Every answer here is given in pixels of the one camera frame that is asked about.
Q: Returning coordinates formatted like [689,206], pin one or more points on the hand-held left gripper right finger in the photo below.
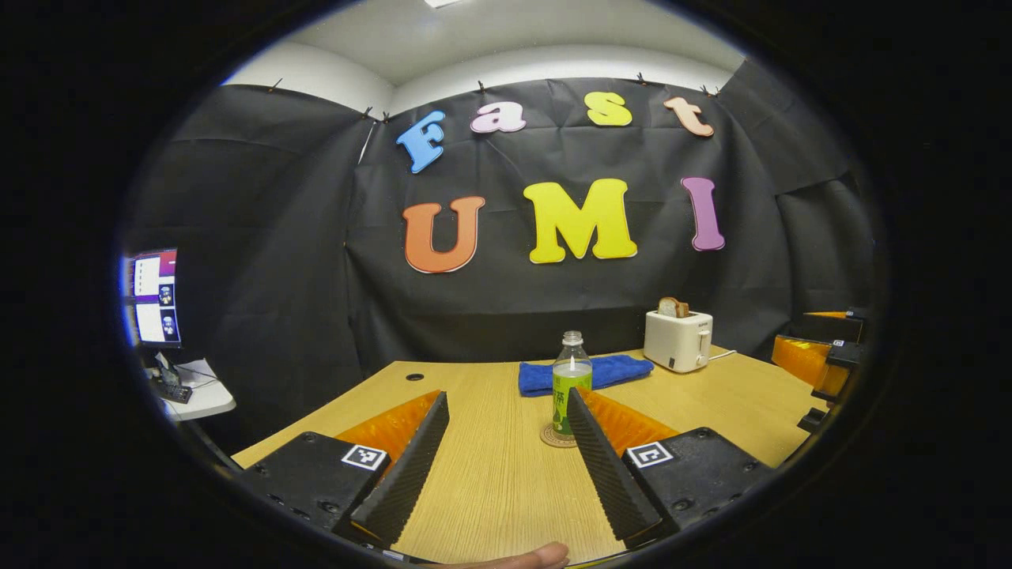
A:
[609,474]

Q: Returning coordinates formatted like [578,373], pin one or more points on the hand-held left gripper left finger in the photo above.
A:
[403,474]

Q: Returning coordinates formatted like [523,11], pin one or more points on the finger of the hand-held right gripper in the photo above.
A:
[798,359]
[830,328]

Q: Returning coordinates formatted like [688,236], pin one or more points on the round wooden coaster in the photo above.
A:
[552,439]

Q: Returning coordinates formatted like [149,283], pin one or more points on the green label water bottle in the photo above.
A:
[571,379]

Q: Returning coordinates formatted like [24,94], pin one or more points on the blue towel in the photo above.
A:
[617,370]

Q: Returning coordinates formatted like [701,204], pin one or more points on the white toaster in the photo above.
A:
[676,341]

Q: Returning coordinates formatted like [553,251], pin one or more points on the white side table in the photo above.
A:
[205,395]

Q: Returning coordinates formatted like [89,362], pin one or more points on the black keyboard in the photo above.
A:
[174,390]

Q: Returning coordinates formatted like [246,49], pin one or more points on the black backdrop cloth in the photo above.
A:
[277,237]

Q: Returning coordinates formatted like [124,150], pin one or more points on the computer monitor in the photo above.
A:
[156,296]

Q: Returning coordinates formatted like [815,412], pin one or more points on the ceiling light panel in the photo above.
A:
[443,3]

